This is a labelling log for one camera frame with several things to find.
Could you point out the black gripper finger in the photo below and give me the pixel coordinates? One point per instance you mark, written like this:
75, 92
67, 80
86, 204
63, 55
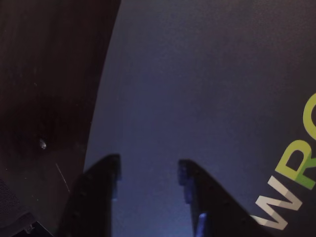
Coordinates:
217, 214
91, 205

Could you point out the grey WOWROBO mat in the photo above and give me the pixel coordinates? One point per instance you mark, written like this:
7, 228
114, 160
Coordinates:
185, 86

